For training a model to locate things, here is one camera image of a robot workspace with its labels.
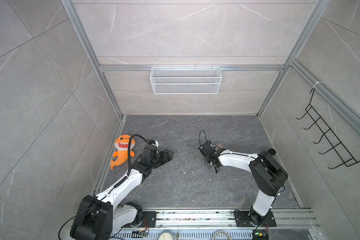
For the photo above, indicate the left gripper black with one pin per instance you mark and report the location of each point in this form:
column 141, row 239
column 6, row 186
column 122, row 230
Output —
column 169, row 156

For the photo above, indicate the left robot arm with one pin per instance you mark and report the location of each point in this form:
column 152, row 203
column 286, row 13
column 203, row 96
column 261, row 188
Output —
column 98, row 216

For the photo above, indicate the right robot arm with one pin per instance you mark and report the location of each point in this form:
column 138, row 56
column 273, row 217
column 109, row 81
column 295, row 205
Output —
column 268, row 173

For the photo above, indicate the orange shark plush toy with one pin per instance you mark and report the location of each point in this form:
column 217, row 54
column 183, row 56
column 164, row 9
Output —
column 120, row 156

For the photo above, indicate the brown spice bottle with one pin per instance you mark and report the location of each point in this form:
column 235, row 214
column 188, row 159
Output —
column 272, row 152

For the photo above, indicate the round gauge dial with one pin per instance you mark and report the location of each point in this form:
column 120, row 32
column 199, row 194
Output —
column 166, row 235

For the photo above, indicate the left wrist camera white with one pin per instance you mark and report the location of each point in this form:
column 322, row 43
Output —
column 154, row 142

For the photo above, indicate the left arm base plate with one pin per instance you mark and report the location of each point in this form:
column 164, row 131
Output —
column 145, row 220

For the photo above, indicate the aluminium rail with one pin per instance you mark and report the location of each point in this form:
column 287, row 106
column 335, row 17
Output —
column 221, row 219

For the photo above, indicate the white wire mesh basket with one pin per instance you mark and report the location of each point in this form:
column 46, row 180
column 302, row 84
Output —
column 185, row 80

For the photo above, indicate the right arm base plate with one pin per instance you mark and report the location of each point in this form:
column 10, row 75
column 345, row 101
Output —
column 253, row 219

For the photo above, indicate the black wire hook rack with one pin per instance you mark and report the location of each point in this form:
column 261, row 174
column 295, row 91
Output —
column 327, row 133

